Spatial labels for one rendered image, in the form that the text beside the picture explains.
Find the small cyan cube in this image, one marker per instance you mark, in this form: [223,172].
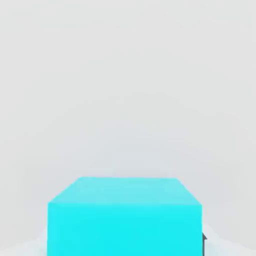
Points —
[124,224]

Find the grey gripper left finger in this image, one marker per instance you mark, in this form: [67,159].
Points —
[38,249]

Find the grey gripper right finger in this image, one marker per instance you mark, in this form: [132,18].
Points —
[212,246]

